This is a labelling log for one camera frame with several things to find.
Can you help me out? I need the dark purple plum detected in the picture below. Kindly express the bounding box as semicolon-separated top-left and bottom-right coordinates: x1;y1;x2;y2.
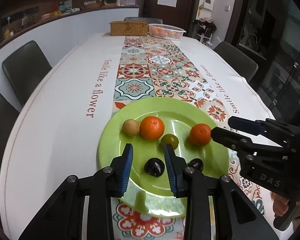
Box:
187;158;204;172

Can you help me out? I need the green plum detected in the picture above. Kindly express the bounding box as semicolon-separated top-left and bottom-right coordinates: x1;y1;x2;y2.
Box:
160;134;179;150

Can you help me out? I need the tan round fruit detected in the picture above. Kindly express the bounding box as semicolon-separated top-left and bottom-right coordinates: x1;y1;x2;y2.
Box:
122;119;140;137

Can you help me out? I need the large orange mandarin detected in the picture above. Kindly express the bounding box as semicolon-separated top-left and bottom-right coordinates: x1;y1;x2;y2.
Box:
140;116;165;141

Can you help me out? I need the person's right hand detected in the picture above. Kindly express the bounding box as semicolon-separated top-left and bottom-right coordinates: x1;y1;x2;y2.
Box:
271;192;300;217

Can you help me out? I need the green plate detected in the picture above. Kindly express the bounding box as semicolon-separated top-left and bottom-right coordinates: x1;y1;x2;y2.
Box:
98;97;229;218

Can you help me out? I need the white tablecloth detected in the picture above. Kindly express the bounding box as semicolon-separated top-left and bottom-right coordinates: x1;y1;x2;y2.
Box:
0;33;274;239

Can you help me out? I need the right dark chair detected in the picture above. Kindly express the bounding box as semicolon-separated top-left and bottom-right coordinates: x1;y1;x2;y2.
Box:
213;41;258;82

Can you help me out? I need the patterned table runner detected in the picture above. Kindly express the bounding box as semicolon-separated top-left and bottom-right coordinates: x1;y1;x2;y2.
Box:
113;36;269;239

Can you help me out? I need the dark wooden door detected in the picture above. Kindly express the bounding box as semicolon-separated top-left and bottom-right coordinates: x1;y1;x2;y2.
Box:
139;0;198;36

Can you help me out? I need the far left dark chair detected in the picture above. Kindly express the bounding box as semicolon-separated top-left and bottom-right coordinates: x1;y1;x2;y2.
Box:
2;41;52;106

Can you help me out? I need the far end chair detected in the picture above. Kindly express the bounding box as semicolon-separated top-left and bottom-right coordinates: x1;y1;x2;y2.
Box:
124;17;163;24

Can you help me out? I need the woven brown box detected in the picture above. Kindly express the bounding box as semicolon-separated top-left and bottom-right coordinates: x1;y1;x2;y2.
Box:
110;21;149;36

